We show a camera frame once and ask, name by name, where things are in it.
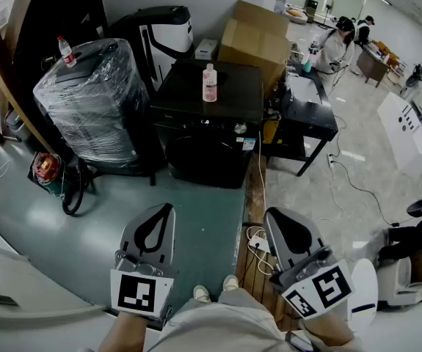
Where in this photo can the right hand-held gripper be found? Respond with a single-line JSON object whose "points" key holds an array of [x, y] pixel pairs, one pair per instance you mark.
{"points": [[328, 284]]}

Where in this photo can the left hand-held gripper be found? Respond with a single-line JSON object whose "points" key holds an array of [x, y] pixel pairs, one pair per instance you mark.
{"points": [[142, 295]]}

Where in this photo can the black washing machine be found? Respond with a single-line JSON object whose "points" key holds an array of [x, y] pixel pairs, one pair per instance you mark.
{"points": [[188, 97]]}

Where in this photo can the person's right forearm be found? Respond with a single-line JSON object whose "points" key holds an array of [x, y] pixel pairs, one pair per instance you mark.
{"points": [[330, 332]]}

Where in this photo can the person's left forearm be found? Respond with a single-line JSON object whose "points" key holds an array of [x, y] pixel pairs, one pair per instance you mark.
{"points": [[122, 332]]}

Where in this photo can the red and black vacuum cleaner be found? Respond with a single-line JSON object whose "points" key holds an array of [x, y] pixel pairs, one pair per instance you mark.
{"points": [[45, 167]]}

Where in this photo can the white rounded device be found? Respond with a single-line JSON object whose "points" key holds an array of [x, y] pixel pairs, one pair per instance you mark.
{"points": [[364, 292]]}

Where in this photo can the person's left shoe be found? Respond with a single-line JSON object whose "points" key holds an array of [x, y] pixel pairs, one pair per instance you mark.
{"points": [[201, 293]]}

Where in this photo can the person's shoe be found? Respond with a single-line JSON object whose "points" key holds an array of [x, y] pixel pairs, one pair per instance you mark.
{"points": [[201, 293], [230, 282]]}

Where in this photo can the white toilet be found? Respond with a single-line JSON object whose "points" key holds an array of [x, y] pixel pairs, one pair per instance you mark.
{"points": [[398, 281]]}

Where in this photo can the white power adapter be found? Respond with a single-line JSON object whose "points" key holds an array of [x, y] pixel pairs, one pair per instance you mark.
{"points": [[260, 242]]}

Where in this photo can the person's grey trousers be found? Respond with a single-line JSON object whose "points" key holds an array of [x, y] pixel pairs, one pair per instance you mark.
{"points": [[225, 325]]}

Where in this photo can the person's right shoe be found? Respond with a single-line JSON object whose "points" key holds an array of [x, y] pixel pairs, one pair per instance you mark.
{"points": [[230, 282]]}

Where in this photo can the white curved counter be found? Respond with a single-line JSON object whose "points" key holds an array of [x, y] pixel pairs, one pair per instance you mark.
{"points": [[31, 288]]}

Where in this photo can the wooden plank platform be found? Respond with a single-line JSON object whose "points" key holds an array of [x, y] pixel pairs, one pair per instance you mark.
{"points": [[255, 196]]}

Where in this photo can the yellow canister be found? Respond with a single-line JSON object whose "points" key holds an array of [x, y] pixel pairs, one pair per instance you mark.
{"points": [[270, 132]]}

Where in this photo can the black table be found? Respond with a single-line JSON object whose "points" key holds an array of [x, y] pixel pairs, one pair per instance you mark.
{"points": [[306, 119]]}

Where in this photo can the white cabinet with black marks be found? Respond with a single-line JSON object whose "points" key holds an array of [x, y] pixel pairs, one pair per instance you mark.
{"points": [[409, 138]]}

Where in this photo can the plastic-wrapped black appliance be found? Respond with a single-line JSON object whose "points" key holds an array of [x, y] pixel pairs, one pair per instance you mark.
{"points": [[93, 105]]}

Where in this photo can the white sheet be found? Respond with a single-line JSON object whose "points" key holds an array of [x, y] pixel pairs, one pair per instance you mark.
{"points": [[304, 88]]}

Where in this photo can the grey bin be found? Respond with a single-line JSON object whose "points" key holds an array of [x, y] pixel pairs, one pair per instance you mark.
{"points": [[14, 123]]}

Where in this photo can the teal bottle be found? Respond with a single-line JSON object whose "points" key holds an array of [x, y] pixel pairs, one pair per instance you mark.
{"points": [[307, 67]]}

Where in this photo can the pink shampoo bottle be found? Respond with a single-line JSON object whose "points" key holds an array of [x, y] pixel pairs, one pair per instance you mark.
{"points": [[210, 86]]}

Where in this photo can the brown wooden desk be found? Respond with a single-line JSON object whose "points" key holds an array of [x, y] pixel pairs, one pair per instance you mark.
{"points": [[372, 62]]}

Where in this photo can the large cardboard box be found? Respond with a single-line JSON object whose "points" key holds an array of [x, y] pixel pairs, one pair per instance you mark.
{"points": [[251, 46]]}

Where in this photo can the red label water bottle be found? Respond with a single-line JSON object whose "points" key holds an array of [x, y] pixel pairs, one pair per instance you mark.
{"points": [[68, 55]]}

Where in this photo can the small white box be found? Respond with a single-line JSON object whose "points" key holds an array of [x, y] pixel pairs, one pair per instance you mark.
{"points": [[206, 50]]}

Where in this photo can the black and white appliance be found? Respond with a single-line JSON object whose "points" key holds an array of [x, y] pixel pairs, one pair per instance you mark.
{"points": [[170, 31]]}

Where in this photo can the brown wooden frame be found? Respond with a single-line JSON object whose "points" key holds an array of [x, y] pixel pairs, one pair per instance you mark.
{"points": [[9, 61]]}

